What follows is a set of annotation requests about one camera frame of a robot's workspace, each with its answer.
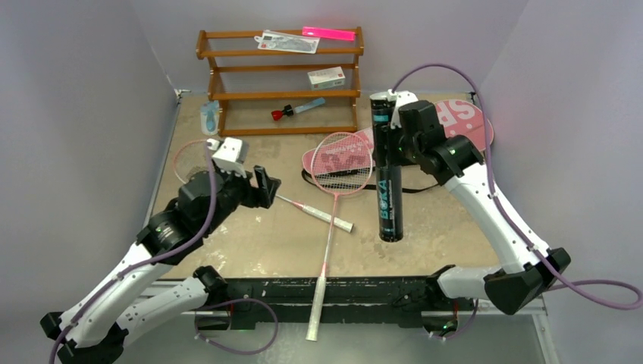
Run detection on white packaged item on shelf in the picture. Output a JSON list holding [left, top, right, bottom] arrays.
[[253, 30, 321, 54]]

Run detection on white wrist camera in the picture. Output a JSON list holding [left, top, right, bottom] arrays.
[[206, 137, 249, 177], [385, 89, 418, 129]]

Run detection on light blue white device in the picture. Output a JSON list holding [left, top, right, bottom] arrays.
[[199, 101, 220, 136]]

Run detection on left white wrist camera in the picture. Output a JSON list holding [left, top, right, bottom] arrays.
[[206, 137, 249, 177]]

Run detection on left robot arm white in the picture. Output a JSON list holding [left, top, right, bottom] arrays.
[[40, 162, 281, 363]]

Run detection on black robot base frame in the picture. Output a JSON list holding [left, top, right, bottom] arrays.
[[102, 268, 548, 333]]

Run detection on pink sport racket bag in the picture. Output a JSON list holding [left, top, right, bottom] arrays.
[[302, 99, 486, 173]]

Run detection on white red small box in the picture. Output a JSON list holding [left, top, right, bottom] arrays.
[[307, 67, 346, 90]]

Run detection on pink white badminton racket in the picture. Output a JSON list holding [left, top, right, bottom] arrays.
[[306, 132, 372, 342]]

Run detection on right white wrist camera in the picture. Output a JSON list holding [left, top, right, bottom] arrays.
[[385, 89, 418, 129]]

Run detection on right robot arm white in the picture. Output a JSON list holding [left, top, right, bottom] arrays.
[[396, 100, 571, 315]]

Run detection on wooden three-tier shelf rack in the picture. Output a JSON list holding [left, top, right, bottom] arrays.
[[196, 27, 364, 137]]

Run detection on pink fluorescent bar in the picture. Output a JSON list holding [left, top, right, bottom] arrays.
[[302, 27, 356, 42]]

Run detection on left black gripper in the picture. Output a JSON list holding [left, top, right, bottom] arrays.
[[202, 163, 279, 234]]

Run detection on red black blue marker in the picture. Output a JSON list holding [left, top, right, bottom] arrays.
[[271, 97, 326, 121]]

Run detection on black shuttlecock tube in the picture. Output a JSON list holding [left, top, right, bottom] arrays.
[[369, 92, 403, 243]]

